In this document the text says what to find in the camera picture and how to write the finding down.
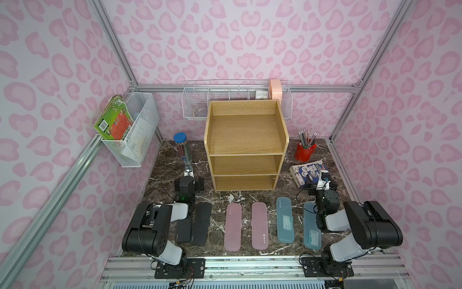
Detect teal pencil case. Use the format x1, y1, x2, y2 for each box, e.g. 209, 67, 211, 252
276, 197, 295, 244
303, 202, 322, 250

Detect pink pencil case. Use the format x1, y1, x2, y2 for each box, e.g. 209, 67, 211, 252
224, 203, 242, 252
251, 202, 269, 250

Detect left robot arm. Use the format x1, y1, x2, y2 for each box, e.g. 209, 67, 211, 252
122, 176, 204, 269

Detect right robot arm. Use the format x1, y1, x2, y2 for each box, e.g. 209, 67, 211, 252
315, 190, 404, 267

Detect blue-capped pencil tube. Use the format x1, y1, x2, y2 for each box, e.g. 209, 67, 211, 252
174, 132, 192, 164

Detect red pencil cup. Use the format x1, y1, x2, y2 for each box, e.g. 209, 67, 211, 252
295, 142, 317, 163

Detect wooden three-tier shelf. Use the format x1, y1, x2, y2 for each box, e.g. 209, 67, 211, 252
204, 100, 289, 191

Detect blue white booklet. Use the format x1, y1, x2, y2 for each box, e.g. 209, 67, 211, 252
289, 160, 329, 189

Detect white mesh side basket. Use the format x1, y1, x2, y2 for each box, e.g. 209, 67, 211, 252
101, 92, 160, 167

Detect green red book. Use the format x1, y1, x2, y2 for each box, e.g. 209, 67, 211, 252
94, 95, 134, 140

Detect small white card in basket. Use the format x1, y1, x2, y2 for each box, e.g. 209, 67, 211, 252
255, 90, 269, 99

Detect pink box in basket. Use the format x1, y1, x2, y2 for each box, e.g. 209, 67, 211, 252
269, 79, 283, 105

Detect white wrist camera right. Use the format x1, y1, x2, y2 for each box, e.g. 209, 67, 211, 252
315, 178, 330, 190

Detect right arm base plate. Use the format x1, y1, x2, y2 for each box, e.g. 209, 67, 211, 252
299, 255, 355, 279

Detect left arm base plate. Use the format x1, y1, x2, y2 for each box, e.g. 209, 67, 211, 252
154, 258, 206, 279

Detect white wire back basket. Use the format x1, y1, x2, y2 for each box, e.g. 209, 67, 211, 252
181, 79, 294, 122

